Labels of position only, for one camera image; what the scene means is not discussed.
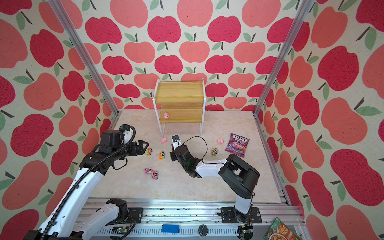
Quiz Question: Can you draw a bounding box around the left aluminium frame post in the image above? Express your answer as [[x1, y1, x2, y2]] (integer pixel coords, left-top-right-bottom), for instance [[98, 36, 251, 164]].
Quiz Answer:
[[48, 1, 120, 118]]

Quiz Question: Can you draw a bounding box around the aluminium frame post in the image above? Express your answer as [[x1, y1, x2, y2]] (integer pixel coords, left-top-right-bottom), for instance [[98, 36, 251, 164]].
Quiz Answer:
[[48, 1, 120, 118], [254, 0, 315, 119]]

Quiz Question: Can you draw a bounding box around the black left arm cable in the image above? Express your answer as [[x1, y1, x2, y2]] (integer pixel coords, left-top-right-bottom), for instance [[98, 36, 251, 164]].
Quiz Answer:
[[40, 124, 136, 240]]

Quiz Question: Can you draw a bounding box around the aluminium front rail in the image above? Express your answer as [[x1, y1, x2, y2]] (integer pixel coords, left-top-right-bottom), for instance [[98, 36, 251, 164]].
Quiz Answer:
[[44, 197, 310, 240]]

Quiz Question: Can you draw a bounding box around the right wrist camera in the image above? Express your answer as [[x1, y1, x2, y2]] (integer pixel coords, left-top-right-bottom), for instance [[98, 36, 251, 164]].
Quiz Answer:
[[172, 135, 182, 151]]

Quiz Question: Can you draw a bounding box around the green orange toy car left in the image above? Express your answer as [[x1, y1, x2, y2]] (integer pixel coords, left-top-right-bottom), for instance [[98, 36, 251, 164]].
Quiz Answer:
[[146, 148, 153, 156]]

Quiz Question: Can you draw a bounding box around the round metal knob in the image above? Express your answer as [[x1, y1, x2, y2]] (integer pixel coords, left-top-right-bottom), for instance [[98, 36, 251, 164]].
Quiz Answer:
[[198, 225, 209, 237]]

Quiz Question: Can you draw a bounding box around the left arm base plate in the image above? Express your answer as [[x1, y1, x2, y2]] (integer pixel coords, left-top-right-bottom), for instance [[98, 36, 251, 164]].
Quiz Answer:
[[109, 207, 144, 225]]

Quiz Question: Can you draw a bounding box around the pink green toy truck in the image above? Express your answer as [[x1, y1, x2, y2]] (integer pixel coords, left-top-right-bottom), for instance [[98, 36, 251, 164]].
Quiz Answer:
[[152, 171, 159, 180]]

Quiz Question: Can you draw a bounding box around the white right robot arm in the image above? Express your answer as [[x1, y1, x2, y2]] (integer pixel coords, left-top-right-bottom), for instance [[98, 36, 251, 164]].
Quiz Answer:
[[170, 145, 260, 223]]

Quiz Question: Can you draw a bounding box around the right aluminium frame post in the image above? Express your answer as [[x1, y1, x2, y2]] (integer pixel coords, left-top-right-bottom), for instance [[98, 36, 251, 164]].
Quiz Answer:
[[254, 0, 315, 119]]

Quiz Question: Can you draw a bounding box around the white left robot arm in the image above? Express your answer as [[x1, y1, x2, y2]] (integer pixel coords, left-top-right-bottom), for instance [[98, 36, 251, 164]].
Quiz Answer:
[[24, 140, 149, 240]]

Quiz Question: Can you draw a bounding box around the wooden two-tier shelf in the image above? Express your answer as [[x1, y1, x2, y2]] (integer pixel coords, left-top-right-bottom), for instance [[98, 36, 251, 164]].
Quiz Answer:
[[152, 79, 207, 136]]

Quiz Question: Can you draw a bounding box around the green snack packet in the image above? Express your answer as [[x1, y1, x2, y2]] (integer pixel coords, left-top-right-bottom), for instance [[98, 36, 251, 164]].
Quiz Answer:
[[264, 217, 302, 240]]

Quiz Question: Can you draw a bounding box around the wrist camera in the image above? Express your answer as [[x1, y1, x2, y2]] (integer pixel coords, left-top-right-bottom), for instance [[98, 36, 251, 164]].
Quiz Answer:
[[100, 130, 124, 149], [172, 135, 182, 151]]

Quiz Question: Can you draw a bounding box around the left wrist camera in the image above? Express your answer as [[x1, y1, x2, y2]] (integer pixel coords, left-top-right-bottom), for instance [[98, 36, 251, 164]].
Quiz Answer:
[[100, 130, 124, 149]]

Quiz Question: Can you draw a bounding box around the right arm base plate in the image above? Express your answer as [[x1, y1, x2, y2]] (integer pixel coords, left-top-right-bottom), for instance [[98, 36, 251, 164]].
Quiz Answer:
[[217, 207, 263, 224]]

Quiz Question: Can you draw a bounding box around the multicolour toy car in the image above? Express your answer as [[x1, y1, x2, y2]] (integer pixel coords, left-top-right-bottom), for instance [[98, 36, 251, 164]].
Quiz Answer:
[[211, 148, 218, 156]]

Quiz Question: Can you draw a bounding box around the pink toy car upper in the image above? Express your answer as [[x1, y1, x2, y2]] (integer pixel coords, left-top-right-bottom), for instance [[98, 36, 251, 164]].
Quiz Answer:
[[145, 168, 153, 175]]

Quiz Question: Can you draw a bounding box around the purple candy bag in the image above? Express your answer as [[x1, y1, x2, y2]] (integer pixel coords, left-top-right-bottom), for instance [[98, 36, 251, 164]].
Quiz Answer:
[[225, 133, 250, 158]]

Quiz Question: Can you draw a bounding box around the blue block on rail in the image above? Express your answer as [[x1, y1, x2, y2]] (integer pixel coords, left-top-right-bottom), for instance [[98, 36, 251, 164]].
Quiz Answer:
[[162, 225, 180, 234]]

